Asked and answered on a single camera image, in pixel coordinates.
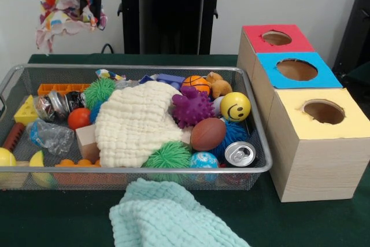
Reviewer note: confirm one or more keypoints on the white multicolour print cloth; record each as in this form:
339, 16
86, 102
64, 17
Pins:
60, 13

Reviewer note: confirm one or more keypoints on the cream knitted cloth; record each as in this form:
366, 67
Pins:
136, 125

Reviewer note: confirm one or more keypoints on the mint green knitted cloth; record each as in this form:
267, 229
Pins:
167, 215

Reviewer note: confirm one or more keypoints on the wooden box with three holes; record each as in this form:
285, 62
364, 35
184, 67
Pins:
318, 160

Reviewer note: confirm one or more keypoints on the green spiky ball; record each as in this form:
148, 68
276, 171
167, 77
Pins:
100, 92
167, 157

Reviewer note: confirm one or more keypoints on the orange plastic tray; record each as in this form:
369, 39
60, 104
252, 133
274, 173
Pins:
58, 88

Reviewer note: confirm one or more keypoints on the red ball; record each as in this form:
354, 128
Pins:
79, 118

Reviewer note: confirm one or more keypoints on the yellow cheese wedge toy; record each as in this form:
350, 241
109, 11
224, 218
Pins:
26, 113

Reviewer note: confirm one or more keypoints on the orange toy basketball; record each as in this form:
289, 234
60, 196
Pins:
197, 83

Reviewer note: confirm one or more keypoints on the plain wooden block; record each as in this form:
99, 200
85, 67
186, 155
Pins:
88, 143

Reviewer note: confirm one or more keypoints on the purple spiky ball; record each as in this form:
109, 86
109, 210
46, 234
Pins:
193, 108

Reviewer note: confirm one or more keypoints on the orange toy brick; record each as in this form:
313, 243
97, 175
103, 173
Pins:
78, 163

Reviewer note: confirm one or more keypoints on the brown toy football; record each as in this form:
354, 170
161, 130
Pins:
207, 134

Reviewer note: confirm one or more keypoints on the plain yellow ball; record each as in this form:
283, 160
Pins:
7, 157

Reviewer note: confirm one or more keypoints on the yellow smiley face ball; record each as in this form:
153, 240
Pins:
235, 107

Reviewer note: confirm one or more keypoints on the silver drink can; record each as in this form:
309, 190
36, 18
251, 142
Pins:
240, 154

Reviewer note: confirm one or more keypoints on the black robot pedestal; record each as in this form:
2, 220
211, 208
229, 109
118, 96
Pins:
167, 15

